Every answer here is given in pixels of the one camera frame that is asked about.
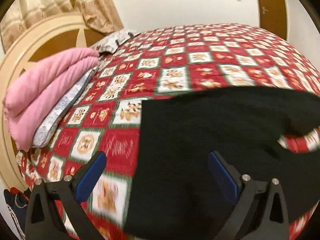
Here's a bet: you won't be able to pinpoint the black pants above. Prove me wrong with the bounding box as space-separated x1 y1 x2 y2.
123 87 319 239

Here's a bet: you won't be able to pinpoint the dark clothes pile beside bed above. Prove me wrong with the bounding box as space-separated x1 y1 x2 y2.
4 187 31 239

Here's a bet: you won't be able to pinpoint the grey patterned pillow under blanket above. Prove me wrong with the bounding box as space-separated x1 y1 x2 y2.
31 67 97 148

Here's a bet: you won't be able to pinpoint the red patchwork bear bedspread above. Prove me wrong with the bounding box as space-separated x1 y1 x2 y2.
16 24 319 239

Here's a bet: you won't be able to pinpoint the pink folded blanket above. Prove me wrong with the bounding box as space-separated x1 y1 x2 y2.
3 48 99 151

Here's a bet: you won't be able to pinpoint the grey patterned far pillow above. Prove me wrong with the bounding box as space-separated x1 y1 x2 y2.
91 28 140 54

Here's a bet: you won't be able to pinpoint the cream wooden headboard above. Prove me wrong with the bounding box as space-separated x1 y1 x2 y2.
1 12 104 191

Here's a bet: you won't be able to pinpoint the brown wooden door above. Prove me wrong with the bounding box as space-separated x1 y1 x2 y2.
258 0 287 40

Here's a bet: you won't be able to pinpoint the beige patterned curtain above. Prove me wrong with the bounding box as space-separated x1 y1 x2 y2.
1 0 124 51

